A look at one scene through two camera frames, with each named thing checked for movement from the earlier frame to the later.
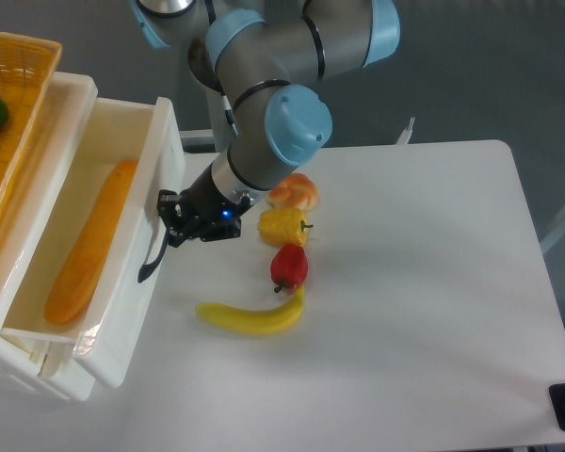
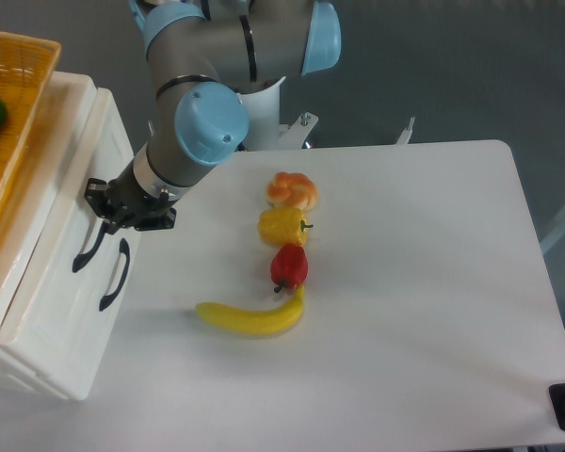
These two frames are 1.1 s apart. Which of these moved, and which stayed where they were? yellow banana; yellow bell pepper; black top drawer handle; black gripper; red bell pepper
Moved: black gripper; black top drawer handle
Stayed: red bell pepper; yellow banana; yellow bell pepper
